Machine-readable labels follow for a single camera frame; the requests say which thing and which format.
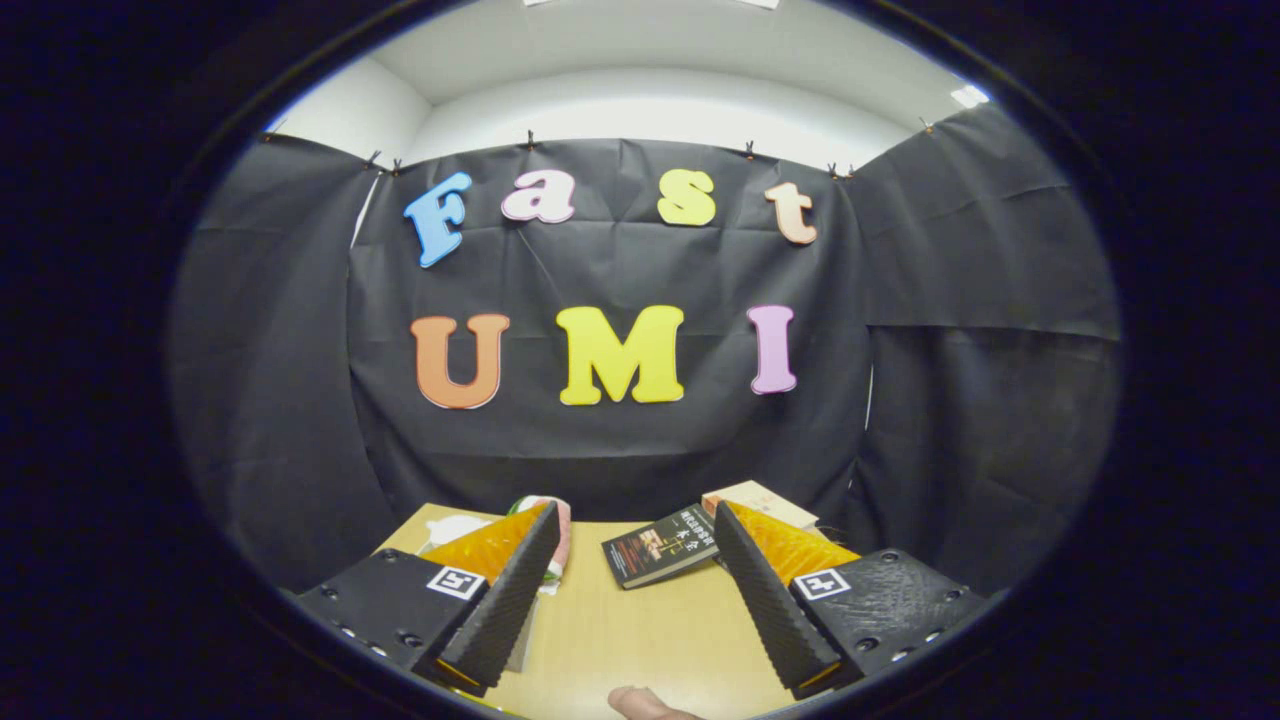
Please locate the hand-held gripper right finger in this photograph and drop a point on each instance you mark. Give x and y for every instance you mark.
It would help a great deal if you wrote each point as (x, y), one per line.
(770, 610)

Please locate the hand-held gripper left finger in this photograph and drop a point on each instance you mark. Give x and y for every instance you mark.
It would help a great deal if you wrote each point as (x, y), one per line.
(505, 610)

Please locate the watermelon slice plush toy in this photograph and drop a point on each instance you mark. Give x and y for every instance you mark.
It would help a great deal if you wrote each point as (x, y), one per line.
(560, 540)

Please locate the white plush toy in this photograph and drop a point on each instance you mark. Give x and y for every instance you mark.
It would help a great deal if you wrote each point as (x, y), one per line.
(455, 530)

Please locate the beige cover book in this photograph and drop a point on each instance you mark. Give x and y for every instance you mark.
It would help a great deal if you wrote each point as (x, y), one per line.
(765, 500)

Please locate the black cover book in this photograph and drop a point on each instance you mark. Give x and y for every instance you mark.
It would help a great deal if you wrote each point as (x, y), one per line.
(655, 548)

